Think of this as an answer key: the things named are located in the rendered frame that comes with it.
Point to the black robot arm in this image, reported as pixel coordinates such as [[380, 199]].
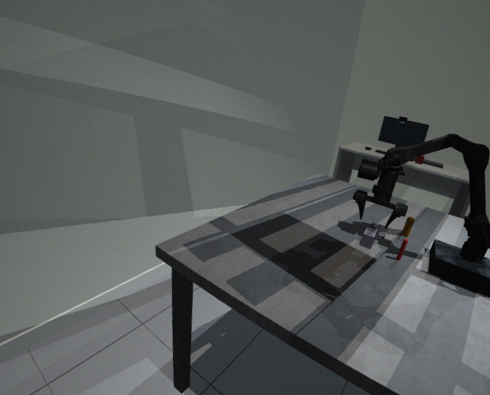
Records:
[[476, 159]]

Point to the dark red peg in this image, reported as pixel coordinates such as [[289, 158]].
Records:
[[403, 245]]

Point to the brown cylinder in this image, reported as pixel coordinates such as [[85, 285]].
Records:
[[408, 226]]

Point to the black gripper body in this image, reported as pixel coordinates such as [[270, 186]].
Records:
[[381, 197]]

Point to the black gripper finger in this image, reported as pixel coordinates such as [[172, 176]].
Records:
[[361, 207], [392, 218]]

